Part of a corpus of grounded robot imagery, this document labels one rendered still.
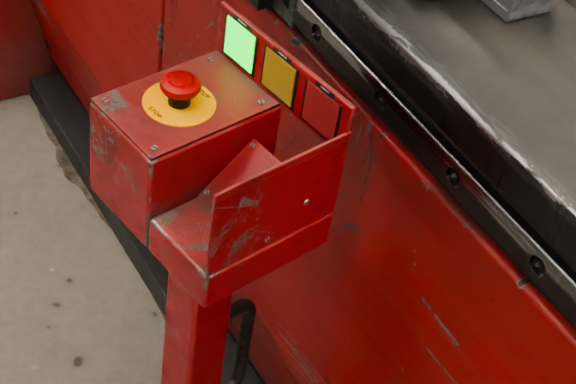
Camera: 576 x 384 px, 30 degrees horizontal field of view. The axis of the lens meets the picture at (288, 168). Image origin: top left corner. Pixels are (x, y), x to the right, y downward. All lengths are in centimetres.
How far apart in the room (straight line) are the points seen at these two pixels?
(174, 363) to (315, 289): 19
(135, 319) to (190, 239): 86
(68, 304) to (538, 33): 107
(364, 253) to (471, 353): 18
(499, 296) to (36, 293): 108
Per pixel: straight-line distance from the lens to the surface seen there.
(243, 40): 108
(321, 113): 102
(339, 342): 130
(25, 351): 183
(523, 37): 107
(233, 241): 98
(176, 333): 123
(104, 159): 107
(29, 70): 227
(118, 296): 191
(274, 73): 105
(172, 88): 103
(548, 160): 93
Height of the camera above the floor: 144
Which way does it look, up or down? 42 degrees down
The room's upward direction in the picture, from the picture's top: 9 degrees clockwise
